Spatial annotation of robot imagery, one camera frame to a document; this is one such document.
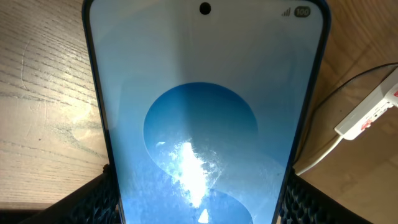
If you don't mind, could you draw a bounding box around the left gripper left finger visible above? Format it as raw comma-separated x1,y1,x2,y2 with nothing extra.
21,164,119,224

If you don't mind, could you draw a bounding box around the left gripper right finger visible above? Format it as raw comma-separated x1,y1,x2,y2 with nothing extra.
279,169,371,224

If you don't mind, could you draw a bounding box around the blue Galaxy smartphone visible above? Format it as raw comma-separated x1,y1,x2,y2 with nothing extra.
81,0,331,223

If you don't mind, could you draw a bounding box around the black USB charging cable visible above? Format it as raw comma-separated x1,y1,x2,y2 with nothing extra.
297,62,398,162

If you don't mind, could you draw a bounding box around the white power strip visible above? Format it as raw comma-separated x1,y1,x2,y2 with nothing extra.
334,69,397,142

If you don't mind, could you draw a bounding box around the white power strip cord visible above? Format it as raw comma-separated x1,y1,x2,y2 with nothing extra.
294,134,345,177

